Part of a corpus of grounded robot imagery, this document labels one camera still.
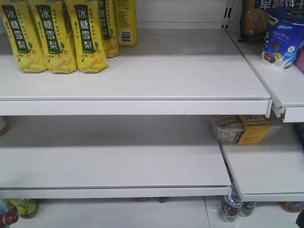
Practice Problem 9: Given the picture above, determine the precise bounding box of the red aluminium coke bottle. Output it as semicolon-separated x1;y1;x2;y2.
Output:
0;210;19;228

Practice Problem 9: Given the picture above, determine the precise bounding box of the light blue plastic basket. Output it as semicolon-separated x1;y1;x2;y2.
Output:
0;200;10;228

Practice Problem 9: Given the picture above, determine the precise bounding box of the white store shelving unit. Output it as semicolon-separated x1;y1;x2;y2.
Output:
0;0;304;228

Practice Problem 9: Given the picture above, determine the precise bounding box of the clear cracker tray yellow label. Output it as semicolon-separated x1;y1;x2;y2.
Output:
210;115;285;144

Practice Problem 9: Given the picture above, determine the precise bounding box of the yellow pear drink carton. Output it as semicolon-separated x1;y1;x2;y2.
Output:
114;0;138;47
0;0;47;73
27;0;77;74
65;0;109;73
99;0;119;58

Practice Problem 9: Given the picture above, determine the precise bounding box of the small water bottle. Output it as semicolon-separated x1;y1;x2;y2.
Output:
218;189;243;223
239;201;257;217

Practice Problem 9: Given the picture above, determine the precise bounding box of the dark biscuit bag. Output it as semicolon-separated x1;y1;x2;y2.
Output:
240;0;268;42

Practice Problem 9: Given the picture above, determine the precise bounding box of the pink snack box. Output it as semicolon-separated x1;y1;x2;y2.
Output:
294;47;304;73

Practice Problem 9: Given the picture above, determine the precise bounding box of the blue cookie cup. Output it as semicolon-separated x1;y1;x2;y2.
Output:
261;7;304;69

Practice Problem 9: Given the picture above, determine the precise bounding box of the green yellow drink can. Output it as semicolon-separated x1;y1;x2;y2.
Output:
7;199;38;219

